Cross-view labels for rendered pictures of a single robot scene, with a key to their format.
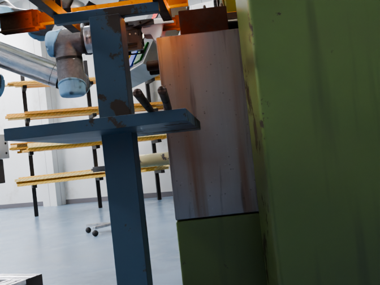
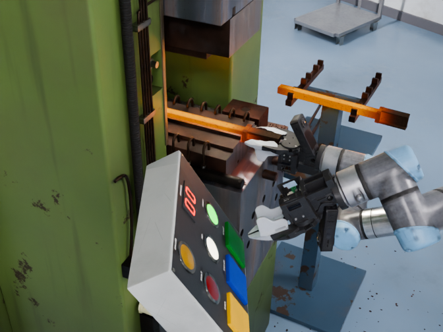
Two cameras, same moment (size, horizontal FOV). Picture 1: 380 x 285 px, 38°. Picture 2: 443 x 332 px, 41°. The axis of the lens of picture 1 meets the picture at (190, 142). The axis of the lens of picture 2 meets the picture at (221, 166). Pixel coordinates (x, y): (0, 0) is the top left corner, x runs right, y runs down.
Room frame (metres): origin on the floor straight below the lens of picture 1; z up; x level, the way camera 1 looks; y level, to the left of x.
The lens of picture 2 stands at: (2.86, 0.46, 1.85)
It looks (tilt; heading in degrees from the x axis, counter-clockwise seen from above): 35 degrees down; 202
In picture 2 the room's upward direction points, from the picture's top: 1 degrees clockwise
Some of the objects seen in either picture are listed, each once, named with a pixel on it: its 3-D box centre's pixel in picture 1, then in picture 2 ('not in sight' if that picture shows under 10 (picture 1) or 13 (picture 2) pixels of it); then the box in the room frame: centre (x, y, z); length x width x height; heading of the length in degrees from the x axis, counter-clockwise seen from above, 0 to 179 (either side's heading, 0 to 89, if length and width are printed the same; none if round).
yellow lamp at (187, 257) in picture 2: not in sight; (186, 257); (2.22, 0.14, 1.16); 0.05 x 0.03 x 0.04; 179
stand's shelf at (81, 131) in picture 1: (119, 129); (325, 153); (1.09, 0.14, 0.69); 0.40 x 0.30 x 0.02; 176
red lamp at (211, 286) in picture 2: not in sight; (211, 288); (2.20, 0.18, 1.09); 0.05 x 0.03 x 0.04; 179
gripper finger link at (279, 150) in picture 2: not in sight; (278, 147); (1.59, 0.10, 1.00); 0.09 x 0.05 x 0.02; 107
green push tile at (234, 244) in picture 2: (142, 54); (233, 245); (2.00, 0.14, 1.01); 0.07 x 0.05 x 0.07; 24
